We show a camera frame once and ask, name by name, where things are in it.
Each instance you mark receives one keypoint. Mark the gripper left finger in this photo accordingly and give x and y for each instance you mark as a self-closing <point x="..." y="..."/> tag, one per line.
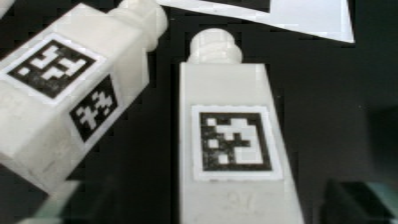
<point x="49" y="213"/>

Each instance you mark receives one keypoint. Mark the white tag sheet plate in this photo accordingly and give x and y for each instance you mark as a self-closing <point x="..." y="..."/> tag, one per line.
<point x="317" y="17"/>

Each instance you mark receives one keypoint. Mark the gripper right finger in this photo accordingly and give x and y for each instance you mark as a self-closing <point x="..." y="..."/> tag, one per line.
<point x="361" y="203"/>

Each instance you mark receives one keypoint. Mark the white chair leg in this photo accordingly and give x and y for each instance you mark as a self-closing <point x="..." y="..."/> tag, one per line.
<point x="237" y="186"/>
<point x="74" y="76"/>

